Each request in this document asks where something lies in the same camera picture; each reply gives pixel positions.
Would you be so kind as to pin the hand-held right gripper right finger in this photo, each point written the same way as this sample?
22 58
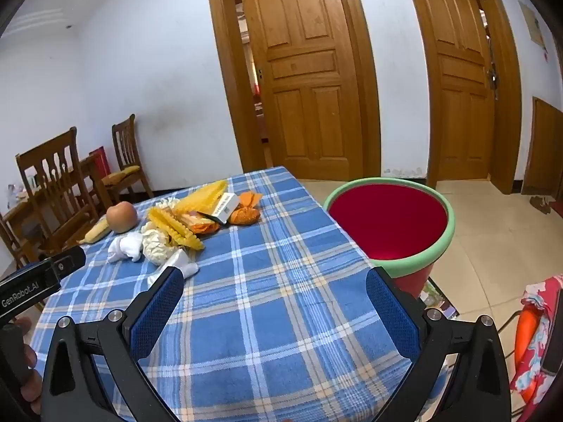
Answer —
391 312

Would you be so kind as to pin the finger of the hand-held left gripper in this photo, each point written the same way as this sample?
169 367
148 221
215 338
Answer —
66 261
31 267

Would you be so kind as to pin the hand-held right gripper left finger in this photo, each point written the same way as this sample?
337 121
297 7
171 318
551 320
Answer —
156 312

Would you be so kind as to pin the white tissue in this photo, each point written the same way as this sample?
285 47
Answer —
182 263
127 246

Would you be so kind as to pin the yellow foam fruit net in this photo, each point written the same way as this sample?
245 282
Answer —
176 228
202 198

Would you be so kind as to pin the red bin with green rim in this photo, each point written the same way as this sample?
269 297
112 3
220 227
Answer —
387 220

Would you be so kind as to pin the small white box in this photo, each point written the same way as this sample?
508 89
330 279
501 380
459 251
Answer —
226 205

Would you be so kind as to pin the person's left hand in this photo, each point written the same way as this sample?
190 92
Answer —
33 360

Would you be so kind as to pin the banana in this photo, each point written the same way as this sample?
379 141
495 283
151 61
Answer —
96 231

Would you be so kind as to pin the colourful picture book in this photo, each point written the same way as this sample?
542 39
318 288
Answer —
433 294

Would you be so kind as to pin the apple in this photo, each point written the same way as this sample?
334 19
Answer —
122 217

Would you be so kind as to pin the wooden table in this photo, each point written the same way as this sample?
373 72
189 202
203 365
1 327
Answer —
88 165

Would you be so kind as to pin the yellow seat cushion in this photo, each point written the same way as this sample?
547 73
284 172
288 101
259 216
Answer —
121 173

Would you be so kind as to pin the red box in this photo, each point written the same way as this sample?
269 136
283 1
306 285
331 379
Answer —
102 162

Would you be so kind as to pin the blue plaid tablecloth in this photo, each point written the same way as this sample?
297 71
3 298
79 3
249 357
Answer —
272 299

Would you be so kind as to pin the wooden chair with cushion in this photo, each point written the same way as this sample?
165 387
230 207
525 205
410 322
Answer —
125 140

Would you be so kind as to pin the floral cloth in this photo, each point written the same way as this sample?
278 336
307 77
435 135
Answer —
550 303

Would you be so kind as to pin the pair of slippers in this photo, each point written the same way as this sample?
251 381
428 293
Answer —
540 204

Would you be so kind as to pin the small wooden cabinet door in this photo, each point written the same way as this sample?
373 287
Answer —
545 149

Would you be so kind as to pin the closed wooden door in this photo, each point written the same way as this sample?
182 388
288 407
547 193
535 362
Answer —
462 96

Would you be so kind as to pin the open wooden door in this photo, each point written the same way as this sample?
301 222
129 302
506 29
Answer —
303 74

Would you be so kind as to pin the door latch with padlock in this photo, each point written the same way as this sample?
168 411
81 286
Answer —
492 79

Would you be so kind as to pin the wooden door frame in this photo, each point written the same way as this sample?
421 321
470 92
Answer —
510 118
374 96

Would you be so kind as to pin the wall poster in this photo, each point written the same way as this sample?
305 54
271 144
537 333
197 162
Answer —
532 26

